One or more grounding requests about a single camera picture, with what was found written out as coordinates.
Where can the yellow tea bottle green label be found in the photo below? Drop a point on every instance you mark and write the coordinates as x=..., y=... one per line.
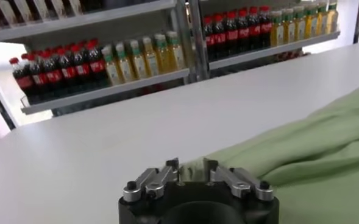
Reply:
x=333, y=19
x=300, y=26
x=176, y=56
x=164, y=59
x=278, y=32
x=151, y=62
x=311, y=23
x=322, y=21
x=139, y=65
x=112, y=71
x=289, y=30
x=125, y=68

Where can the cola bottle red label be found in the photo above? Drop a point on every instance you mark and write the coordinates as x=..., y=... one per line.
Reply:
x=219, y=37
x=39, y=79
x=97, y=65
x=209, y=39
x=232, y=34
x=68, y=72
x=243, y=32
x=23, y=82
x=82, y=69
x=54, y=76
x=265, y=27
x=254, y=30

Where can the dark bottle white red label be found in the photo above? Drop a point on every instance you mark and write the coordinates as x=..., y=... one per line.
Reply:
x=58, y=6
x=23, y=9
x=6, y=12
x=41, y=8

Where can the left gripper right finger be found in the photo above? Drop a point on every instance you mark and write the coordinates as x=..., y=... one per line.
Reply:
x=238, y=184

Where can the light green printed shirt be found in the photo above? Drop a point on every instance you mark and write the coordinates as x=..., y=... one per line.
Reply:
x=319, y=152

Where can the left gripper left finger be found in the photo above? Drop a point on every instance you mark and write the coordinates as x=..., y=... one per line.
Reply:
x=154, y=182

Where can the grey metal shelf rack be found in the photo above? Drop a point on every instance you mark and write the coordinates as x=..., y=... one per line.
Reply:
x=106, y=91
x=273, y=50

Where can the black window post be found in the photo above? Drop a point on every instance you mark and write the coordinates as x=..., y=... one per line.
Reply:
x=2, y=109

